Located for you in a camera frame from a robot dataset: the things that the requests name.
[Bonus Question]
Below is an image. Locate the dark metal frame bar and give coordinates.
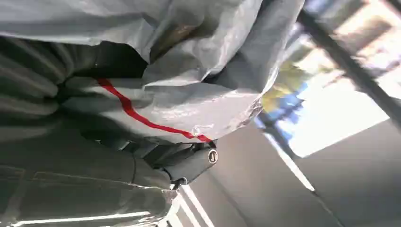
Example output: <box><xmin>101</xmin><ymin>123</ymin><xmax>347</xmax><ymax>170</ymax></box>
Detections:
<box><xmin>296</xmin><ymin>8</ymin><xmax>401</xmax><ymax>130</ymax></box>

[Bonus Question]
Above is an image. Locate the ribbed grey right arm sleeve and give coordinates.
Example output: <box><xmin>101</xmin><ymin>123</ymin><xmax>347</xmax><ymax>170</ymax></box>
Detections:
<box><xmin>0</xmin><ymin>36</ymin><xmax>75</xmax><ymax>143</ymax></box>

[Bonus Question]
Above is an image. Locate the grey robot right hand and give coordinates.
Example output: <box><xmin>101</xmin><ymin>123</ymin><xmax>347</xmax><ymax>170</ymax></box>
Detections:
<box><xmin>0</xmin><ymin>116</ymin><xmax>219</xmax><ymax>227</ymax></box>

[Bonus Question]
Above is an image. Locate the blue and yellow object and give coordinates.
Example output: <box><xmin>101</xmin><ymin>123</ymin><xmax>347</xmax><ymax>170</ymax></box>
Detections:
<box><xmin>255</xmin><ymin>61</ymin><xmax>311</xmax><ymax>141</ymax></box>

